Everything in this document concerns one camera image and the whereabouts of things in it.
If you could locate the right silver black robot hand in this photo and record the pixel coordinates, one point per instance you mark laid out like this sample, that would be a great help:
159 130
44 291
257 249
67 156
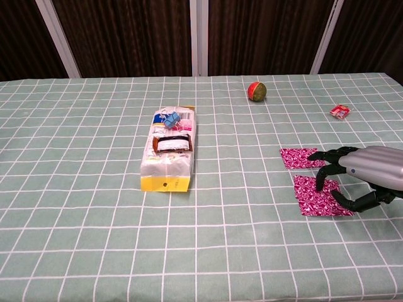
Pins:
374 163

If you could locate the red candy packet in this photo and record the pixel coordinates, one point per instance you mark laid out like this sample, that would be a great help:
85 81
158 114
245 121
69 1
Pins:
340 112

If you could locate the dark brown partition panel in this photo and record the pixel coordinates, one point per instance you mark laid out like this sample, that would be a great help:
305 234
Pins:
261 37
22 37
126 37
371 37

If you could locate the red green ball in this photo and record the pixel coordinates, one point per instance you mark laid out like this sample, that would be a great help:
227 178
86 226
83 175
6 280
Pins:
257 92

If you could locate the blue binder clip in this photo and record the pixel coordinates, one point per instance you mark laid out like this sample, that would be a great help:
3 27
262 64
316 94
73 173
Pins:
171 120

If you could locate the white yellow snack bag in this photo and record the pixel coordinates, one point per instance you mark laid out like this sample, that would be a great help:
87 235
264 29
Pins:
167 163

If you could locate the green white grid tablecloth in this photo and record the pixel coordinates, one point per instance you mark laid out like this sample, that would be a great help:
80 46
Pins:
94 236

